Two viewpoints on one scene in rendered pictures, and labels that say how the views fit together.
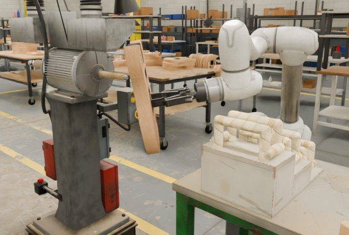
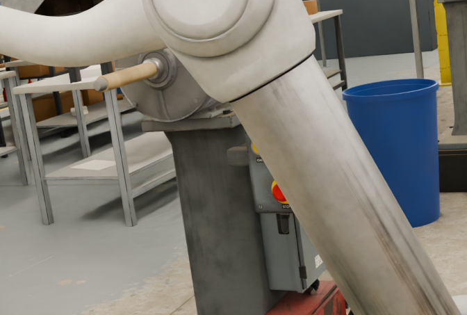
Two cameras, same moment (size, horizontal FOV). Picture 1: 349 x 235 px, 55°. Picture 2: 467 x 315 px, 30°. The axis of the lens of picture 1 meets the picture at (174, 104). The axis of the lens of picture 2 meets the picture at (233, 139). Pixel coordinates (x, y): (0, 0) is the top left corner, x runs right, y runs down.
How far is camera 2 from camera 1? 208 cm
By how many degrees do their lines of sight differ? 75
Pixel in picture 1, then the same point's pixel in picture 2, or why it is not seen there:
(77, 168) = (201, 285)
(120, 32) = not seen: outside the picture
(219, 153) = not seen: outside the picture
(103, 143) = (283, 250)
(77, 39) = not seen: outside the picture
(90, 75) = not seen: hidden behind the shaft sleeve
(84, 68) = not seen: hidden behind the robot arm
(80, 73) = (119, 66)
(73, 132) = (186, 197)
